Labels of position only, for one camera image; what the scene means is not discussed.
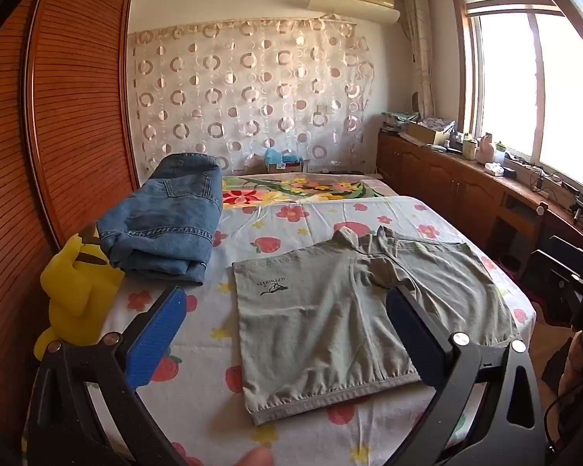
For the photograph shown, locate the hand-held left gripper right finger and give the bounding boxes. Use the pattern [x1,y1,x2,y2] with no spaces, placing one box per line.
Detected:
[386,285,546,466]

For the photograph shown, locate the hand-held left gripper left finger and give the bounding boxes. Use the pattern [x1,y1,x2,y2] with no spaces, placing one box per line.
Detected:
[26,285,190,466]

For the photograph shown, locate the grey pants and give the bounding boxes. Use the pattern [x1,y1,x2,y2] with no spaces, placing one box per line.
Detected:
[232,226,524,425]

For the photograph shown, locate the yellow plush toy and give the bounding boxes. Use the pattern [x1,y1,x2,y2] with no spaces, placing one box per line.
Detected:
[34,230,126,362]

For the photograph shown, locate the folded blue jeans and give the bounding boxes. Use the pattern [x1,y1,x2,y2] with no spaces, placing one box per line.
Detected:
[97,153,224,286]

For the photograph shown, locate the wooden side cabinet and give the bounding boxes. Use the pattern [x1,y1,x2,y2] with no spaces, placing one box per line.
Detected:
[376,129,583,273]

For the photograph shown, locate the bed with floral sheet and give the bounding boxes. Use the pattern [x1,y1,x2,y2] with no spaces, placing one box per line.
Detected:
[24,194,538,466]

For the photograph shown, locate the pink figurine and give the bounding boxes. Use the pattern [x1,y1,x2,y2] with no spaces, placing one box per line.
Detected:
[478,132,497,164]

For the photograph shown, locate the floral pink blanket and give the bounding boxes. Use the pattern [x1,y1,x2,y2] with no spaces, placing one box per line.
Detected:
[221,172,386,210]

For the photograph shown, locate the open cardboard box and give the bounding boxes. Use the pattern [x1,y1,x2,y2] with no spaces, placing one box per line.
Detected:
[406,120,450,147]

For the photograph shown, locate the blue plastic bag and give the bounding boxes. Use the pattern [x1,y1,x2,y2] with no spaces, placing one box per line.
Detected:
[264,147,303,166]

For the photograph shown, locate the wooden framed window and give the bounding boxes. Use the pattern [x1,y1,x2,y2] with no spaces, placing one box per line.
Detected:
[451,0,583,207]

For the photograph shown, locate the patterned cloth pile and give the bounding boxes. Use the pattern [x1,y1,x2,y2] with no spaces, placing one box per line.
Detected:
[381,111,456,133]

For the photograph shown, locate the wooden slatted wardrobe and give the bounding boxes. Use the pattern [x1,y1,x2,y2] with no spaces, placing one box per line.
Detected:
[0,0,141,447]

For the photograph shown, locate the circle patterned sheer curtain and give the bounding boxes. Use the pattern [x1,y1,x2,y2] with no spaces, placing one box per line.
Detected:
[127,16,374,176]

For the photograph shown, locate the beige tied window curtain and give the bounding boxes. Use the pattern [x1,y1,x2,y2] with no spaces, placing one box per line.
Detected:
[402,0,436,117]

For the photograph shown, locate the white air deflector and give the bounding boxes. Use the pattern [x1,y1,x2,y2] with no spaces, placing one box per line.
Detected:
[307,0,401,24]

